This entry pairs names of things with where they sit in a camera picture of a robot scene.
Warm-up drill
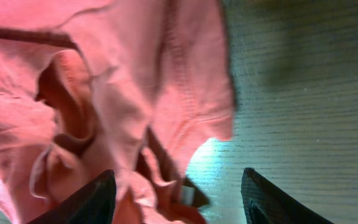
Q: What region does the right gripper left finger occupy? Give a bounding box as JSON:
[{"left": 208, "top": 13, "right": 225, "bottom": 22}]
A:
[{"left": 29, "top": 170, "right": 116, "bottom": 224}]

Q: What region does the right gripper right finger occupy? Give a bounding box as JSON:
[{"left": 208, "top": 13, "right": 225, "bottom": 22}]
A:
[{"left": 241, "top": 167, "right": 333, "bottom": 224}]

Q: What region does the red printed t-shirt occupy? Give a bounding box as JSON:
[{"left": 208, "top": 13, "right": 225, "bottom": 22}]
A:
[{"left": 0, "top": 0, "right": 234, "bottom": 223}]

